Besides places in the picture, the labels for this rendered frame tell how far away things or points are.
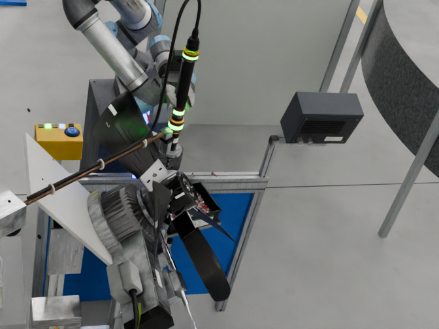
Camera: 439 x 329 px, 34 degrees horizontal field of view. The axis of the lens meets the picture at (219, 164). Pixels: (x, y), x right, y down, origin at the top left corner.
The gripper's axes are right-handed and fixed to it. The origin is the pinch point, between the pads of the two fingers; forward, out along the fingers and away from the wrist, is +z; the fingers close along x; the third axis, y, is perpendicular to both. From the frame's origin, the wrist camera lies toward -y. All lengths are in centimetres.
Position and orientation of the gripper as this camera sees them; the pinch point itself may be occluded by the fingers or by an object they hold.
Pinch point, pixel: (183, 102)
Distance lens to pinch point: 209.6
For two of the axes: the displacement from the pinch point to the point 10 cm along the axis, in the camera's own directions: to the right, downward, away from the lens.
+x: -9.5, 0.0, -3.2
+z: 2.4, 6.5, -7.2
